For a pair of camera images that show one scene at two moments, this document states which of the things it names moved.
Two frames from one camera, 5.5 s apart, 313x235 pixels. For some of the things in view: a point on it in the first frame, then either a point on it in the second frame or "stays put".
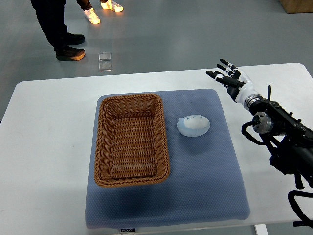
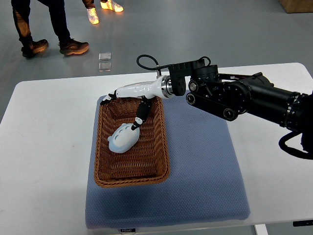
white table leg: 261,229 stays put
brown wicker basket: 131,144 stays put
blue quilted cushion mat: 205,186 stays put
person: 51,14 → 68,46
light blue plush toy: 193,125 → 123,138
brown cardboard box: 297,6 stays put
